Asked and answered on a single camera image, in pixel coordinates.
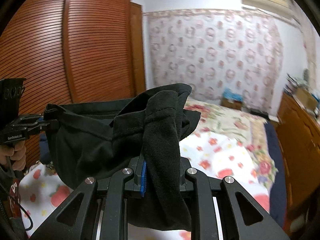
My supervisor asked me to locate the black printed t-shirt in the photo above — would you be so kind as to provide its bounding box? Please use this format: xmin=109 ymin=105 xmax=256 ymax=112
xmin=44 ymin=83 xmax=201 ymax=230

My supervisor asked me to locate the person's left hand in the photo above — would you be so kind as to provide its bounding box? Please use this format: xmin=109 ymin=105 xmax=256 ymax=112
xmin=0 ymin=141 xmax=26 ymax=171

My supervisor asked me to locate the white strawberry flower sheet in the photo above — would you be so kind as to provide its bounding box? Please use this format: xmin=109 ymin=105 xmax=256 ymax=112
xmin=19 ymin=132 xmax=270 ymax=237

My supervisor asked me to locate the navy folded garment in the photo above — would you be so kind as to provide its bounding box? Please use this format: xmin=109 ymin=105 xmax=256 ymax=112
xmin=39 ymin=133 xmax=52 ymax=165

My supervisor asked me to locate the beige floral quilt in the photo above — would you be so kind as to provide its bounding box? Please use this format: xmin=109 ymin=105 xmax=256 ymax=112
xmin=184 ymin=98 xmax=278 ymax=191

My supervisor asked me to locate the navy bed mattress cover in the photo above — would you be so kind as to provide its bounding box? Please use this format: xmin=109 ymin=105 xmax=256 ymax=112
xmin=263 ymin=121 xmax=288 ymax=228

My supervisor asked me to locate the cardboard box with blue items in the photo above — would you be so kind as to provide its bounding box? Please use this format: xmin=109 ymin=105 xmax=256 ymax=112
xmin=221 ymin=88 xmax=244 ymax=110

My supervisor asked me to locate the brown louvered wardrobe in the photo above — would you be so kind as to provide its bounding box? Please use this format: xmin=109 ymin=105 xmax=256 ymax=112
xmin=0 ymin=0 xmax=146 ymax=168

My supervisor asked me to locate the wooden sideboard cabinet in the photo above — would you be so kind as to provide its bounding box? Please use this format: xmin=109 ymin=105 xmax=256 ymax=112
xmin=276 ymin=93 xmax=319 ymax=235

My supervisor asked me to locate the pink circle-pattern curtain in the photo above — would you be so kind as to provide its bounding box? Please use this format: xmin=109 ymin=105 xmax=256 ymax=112
xmin=146 ymin=9 xmax=283 ymax=112

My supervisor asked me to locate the stack of folded cloths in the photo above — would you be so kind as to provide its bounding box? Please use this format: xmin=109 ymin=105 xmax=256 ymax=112
xmin=284 ymin=73 xmax=305 ymax=94

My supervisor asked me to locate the cardboard box on cabinet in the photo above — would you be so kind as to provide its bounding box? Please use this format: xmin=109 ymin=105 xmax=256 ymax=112
xmin=295 ymin=87 xmax=318 ymax=111

